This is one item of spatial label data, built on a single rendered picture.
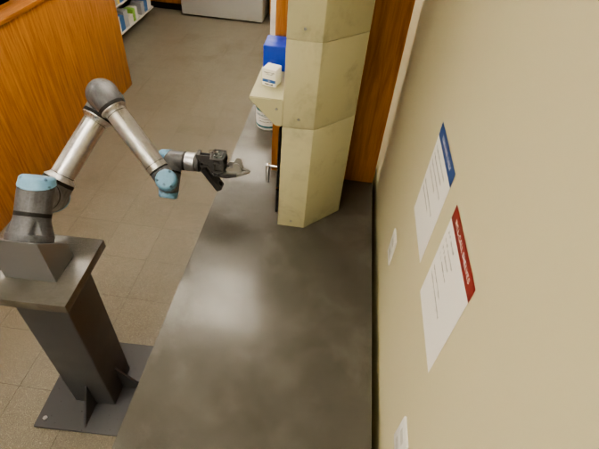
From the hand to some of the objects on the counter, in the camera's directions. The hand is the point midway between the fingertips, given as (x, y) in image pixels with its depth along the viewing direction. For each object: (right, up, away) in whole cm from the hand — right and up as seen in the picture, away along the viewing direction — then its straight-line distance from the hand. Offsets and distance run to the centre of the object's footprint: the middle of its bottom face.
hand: (246, 173), depth 173 cm
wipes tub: (+4, +35, +66) cm, 75 cm away
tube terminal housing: (+26, -11, +21) cm, 35 cm away
